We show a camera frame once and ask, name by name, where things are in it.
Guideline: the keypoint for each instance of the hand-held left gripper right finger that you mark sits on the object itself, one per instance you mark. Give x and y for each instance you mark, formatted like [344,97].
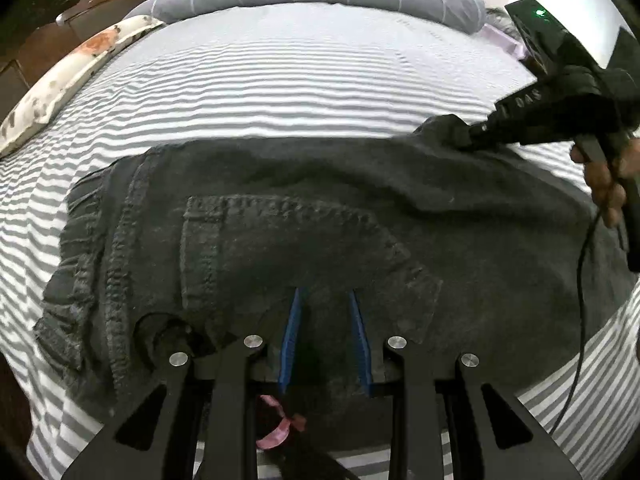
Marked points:
[361,347]

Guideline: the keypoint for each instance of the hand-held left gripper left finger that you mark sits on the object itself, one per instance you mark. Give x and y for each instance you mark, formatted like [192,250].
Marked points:
[290,345]

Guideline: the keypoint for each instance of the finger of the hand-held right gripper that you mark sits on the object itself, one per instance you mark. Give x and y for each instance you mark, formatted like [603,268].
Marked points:
[470,135]

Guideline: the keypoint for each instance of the dark grey denim pants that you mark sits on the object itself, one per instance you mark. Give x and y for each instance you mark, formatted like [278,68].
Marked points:
[300,185]

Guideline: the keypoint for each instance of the person's right hand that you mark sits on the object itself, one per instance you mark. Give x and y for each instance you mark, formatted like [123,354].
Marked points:
[602,187]

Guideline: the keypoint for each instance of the pink ribbon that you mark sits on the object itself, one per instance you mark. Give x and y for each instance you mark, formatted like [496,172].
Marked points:
[280,430]

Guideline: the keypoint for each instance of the purple cloth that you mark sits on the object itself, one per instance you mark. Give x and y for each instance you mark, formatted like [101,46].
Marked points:
[500,40]

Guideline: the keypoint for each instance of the floral blanket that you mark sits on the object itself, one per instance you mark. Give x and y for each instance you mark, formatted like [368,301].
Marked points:
[500,17]

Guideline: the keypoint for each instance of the grey white striped bed sheet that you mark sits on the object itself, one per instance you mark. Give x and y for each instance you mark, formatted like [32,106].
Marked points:
[300,85]

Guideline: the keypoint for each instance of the floral pillow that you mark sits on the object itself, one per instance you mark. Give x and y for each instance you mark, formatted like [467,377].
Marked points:
[75,65]

